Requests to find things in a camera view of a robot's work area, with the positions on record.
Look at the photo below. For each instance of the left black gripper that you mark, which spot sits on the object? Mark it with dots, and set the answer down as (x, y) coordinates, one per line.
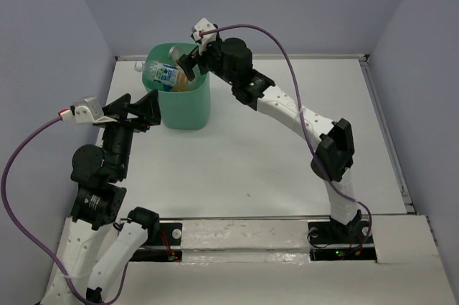
(148, 107)

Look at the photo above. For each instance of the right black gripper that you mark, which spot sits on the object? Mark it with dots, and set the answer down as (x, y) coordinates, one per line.
(188, 62)

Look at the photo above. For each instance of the clear plastic bottle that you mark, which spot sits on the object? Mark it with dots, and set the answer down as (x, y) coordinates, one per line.
(179, 54)

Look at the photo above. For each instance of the small orange juice bottle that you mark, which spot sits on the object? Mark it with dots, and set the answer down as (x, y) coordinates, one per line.
(179, 81)

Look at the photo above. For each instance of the crushed clear blue-label bottle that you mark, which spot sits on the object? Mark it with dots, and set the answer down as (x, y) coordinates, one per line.
(158, 72)

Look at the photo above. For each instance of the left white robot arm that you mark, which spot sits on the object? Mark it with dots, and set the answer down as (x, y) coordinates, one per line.
(84, 277)

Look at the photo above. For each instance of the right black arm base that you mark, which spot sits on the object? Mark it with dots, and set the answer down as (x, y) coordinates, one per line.
(329, 240)

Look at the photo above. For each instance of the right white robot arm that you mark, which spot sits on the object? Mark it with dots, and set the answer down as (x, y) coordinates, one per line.
(332, 142)

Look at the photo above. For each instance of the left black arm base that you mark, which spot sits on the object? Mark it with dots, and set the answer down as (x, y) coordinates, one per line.
(165, 247)

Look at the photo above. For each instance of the green plastic bin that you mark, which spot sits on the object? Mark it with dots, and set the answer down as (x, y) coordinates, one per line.
(185, 110)

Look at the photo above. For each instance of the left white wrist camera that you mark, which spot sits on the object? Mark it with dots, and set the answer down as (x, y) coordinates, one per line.
(83, 111)

